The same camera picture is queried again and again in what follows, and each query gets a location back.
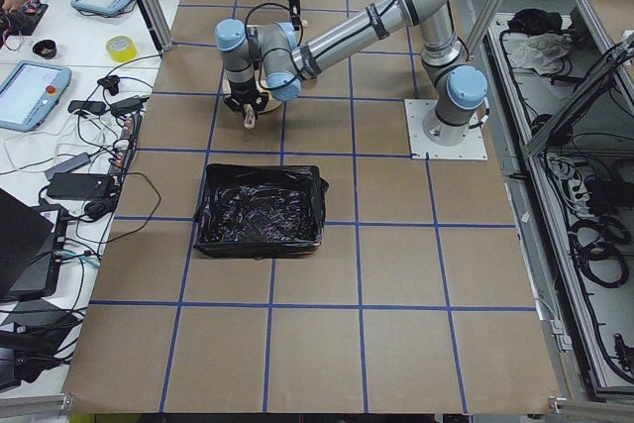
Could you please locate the beige plastic dustpan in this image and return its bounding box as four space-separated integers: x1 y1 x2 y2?
222 72 282 130

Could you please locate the black lined trash bin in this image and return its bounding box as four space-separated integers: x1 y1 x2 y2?
194 163 329 259

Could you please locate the yellow tape roll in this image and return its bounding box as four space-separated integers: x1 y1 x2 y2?
105 36 138 63

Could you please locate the black power adapter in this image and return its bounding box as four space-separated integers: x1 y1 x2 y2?
47 172 114 200

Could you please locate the near teach pendant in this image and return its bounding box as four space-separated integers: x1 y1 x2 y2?
1 60 72 132

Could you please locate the white crumpled cloth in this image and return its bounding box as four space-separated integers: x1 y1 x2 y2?
509 34 573 75

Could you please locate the black laptop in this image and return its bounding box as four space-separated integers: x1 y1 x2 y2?
1 190 67 303

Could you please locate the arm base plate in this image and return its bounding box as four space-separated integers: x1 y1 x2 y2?
404 99 488 161

